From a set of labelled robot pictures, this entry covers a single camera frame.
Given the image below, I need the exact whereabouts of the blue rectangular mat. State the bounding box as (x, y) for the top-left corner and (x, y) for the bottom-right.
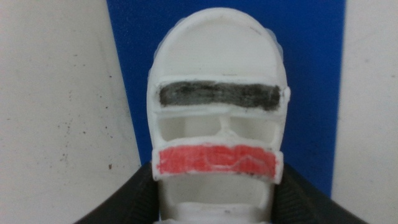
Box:
(106, 0), (347, 198)

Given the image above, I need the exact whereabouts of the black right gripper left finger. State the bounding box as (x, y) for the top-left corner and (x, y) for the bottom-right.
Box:
(73, 162), (161, 224)

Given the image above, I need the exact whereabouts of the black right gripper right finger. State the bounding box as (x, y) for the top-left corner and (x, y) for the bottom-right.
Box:
(272, 162), (370, 224)

